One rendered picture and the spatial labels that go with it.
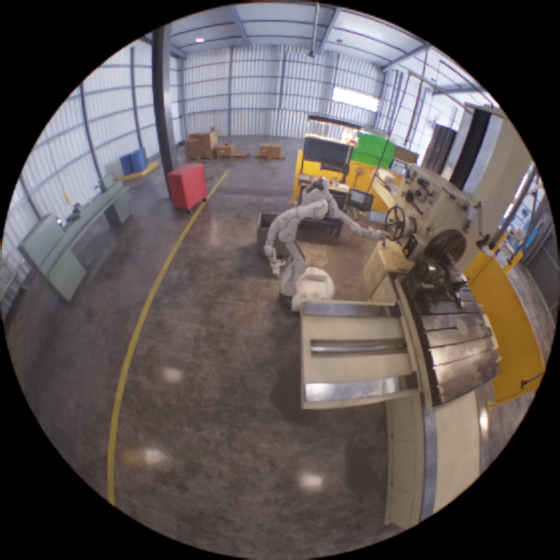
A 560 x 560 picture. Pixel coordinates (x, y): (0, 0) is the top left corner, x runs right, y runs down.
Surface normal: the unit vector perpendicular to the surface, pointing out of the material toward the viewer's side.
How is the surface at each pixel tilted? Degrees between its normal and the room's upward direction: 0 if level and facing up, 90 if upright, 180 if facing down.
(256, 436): 0
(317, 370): 0
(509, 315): 90
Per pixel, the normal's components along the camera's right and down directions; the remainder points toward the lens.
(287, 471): 0.07, -0.63
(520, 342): -1.00, -0.07
